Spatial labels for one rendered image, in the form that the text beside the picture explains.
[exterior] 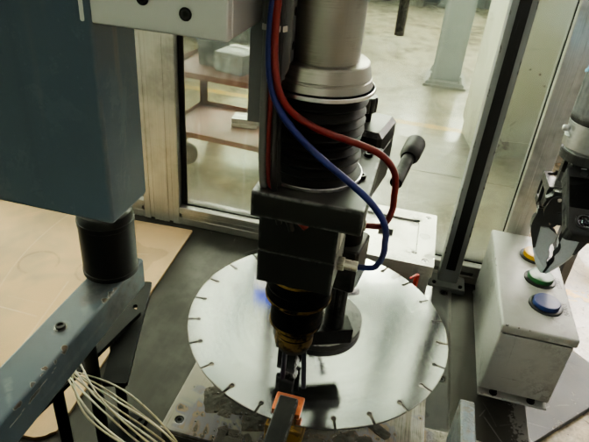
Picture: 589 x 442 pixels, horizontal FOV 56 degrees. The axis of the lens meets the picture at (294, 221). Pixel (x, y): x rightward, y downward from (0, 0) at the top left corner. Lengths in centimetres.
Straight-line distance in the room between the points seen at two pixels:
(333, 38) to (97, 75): 14
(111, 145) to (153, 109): 81
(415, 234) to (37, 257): 74
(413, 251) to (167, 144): 55
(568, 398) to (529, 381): 121
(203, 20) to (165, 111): 86
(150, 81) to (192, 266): 38
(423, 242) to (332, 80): 67
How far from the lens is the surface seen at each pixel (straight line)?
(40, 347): 57
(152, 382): 92
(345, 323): 62
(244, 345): 68
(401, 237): 101
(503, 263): 102
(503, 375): 95
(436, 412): 92
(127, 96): 38
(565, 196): 88
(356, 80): 37
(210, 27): 31
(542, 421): 204
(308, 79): 36
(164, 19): 32
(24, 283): 115
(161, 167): 123
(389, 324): 73
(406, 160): 53
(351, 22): 37
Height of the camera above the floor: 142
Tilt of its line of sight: 31 degrees down
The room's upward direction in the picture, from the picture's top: 5 degrees clockwise
